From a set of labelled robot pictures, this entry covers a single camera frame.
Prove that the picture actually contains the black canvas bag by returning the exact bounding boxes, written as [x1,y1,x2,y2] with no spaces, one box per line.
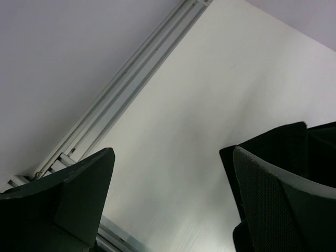
[219,121,336,190]

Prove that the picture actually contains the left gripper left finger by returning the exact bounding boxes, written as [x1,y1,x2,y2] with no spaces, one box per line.
[1,148,116,251]

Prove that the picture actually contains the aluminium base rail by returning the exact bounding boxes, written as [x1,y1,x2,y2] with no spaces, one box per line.
[96,215,152,252]

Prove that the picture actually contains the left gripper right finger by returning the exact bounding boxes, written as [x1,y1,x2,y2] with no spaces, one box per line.
[233,147,335,251]

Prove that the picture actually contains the side table frame rail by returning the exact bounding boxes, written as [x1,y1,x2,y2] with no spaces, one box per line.
[1,1,211,192]

